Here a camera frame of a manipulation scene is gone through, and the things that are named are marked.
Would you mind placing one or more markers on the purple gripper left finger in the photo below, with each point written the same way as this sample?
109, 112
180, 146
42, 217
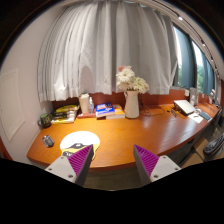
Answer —
73, 168

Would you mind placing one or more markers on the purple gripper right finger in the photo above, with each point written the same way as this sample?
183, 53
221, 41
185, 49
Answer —
152, 167

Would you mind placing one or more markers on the white yellow mouse pad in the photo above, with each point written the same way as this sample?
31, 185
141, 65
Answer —
78, 140

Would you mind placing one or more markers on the stack of yellow-green books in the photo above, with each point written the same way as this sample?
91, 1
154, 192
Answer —
65, 114

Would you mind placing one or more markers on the dark green mug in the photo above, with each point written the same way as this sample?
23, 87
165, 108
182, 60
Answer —
44, 121

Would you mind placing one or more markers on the white ceramic pitcher vase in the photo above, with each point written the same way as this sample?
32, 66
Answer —
131, 106

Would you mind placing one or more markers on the clear sanitizer bottle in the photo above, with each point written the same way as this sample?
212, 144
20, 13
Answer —
91, 105

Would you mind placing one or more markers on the blue book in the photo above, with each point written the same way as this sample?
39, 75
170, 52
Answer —
105, 109

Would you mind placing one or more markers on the white tissue box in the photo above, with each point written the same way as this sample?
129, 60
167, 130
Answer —
84, 102

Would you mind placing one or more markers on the silver laptop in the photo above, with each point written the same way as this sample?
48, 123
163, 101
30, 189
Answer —
185, 106

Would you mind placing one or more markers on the black office chair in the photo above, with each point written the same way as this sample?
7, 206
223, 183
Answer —
212, 147

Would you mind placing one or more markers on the dark tablet on paper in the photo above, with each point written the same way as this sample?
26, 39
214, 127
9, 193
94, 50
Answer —
205, 116

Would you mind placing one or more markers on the white flower bouquet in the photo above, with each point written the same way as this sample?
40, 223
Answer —
126, 80

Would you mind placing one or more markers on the white curtain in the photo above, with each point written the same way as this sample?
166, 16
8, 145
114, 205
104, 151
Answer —
89, 41

